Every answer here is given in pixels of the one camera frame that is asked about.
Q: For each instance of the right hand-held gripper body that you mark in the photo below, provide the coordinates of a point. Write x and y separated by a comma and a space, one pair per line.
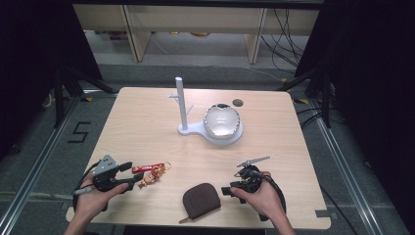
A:
249, 179

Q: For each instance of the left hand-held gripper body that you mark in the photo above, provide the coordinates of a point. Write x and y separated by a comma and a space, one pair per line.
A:
103, 167

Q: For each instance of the brown zip pouch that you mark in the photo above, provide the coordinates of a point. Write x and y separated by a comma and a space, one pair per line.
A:
200, 200

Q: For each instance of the person's right hand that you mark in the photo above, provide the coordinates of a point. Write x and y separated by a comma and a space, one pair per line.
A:
266, 200

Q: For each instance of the person's left hand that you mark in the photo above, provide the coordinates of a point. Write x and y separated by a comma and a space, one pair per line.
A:
93, 204

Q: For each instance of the shiny silver bowl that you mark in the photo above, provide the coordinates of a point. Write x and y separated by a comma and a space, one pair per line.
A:
221, 120

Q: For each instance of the yellow tape piece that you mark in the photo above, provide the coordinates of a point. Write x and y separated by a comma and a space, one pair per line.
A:
301, 101
87, 99

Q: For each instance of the dark round table grommet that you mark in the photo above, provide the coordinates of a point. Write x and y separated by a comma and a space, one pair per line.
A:
237, 102

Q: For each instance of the grey tape strip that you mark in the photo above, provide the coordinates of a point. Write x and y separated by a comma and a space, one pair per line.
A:
326, 213

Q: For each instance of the white key stand with tray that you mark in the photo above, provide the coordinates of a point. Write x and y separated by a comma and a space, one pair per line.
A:
182, 104

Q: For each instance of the black metal stand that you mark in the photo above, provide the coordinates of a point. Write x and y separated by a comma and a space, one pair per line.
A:
321, 94
67, 91

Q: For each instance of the black curtain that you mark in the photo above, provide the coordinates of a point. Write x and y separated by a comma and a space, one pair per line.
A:
372, 81
36, 58

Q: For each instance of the beige wooden shelf unit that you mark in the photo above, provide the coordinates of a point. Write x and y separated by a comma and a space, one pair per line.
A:
195, 19

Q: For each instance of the aluminium floor rail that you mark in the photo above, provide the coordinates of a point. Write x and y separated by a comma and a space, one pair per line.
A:
345, 169
36, 169

